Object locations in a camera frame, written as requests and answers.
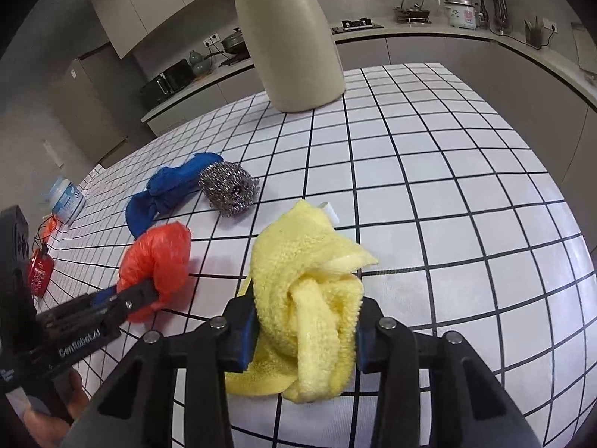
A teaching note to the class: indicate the red pouch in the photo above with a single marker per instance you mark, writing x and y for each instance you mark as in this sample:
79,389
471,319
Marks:
39,273

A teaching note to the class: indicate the person's left hand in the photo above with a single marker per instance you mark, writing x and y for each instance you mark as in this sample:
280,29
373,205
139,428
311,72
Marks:
56,422

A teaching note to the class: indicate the black microwave oven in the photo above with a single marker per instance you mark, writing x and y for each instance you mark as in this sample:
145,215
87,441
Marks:
168,81

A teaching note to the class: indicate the white wall outlet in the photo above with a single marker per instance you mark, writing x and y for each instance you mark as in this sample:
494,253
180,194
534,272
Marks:
212,40
550,26

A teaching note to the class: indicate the grey cutting board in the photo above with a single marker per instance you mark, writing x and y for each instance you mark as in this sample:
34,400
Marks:
585,46

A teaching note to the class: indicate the yellow towel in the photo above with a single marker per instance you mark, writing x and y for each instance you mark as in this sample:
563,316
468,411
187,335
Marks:
308,298

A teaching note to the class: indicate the white wall paper sheet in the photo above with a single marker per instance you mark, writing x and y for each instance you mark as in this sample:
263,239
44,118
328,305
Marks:
53,153

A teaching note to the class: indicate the beige refrigerator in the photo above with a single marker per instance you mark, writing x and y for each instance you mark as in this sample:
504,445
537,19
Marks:
84,112

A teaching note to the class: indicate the dark glass bottle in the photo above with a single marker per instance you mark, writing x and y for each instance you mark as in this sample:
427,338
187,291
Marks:
482,16

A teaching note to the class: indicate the wok with lid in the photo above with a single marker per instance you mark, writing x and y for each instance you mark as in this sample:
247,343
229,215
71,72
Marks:
233,42

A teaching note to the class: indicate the red plastic bag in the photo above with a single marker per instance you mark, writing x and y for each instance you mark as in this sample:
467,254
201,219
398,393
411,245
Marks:
158,256

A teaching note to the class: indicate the green ceramic vase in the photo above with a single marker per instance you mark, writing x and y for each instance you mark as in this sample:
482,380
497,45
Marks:
198,65

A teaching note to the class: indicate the beige upper cabinets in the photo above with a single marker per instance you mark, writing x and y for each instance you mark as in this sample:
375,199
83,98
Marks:
140,4

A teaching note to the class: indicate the black gas stove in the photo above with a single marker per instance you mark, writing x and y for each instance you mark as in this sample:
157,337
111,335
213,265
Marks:
357,24

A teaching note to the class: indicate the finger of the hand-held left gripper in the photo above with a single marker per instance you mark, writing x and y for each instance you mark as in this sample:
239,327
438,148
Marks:
105,295
137,298

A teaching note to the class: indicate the cream thermos jug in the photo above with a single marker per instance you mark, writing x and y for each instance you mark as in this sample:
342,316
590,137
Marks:
289,46

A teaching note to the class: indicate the white blue plastic tub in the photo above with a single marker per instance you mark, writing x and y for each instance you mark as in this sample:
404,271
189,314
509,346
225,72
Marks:
67,200

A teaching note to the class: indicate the white rice cooker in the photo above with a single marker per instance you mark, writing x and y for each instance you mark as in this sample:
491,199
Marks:
459,14

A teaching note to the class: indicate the metal knife rack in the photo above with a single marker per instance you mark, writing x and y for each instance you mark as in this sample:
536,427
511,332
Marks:
501,14

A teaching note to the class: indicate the grey kitchen counter cabinets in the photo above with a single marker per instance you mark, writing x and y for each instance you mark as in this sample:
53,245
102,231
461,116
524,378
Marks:
513,74

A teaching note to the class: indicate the steel wool scrubber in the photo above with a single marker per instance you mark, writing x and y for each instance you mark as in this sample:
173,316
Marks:
228,186

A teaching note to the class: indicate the blue cloth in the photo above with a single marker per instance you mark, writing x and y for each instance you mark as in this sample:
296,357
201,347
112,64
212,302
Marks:
163,191

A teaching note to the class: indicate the orange mesh bag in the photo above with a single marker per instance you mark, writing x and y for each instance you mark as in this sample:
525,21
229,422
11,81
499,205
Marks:
47,229

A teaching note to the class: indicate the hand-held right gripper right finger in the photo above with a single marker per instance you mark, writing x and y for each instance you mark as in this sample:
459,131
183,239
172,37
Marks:
364,350

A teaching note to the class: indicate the dark utensil holder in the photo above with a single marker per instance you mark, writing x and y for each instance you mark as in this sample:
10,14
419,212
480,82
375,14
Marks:
533,35

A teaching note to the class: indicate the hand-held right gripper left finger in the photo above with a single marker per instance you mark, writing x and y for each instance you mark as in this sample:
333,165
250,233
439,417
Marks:
247,336

